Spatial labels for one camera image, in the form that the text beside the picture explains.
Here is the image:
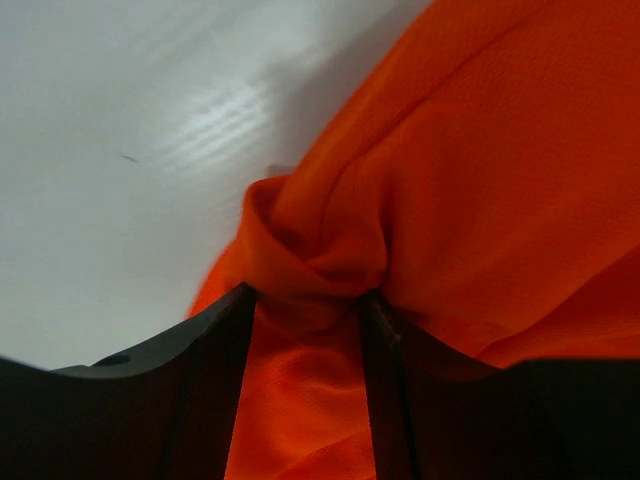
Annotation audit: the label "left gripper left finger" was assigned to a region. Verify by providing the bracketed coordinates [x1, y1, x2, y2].
[1, 285, 256, 479]

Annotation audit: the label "orange mesh shorts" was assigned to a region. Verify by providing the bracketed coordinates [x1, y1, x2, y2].
[194, 1, 639, 479]

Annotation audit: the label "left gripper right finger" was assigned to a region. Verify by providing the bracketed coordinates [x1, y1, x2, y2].
[359, 293, 639, 479]

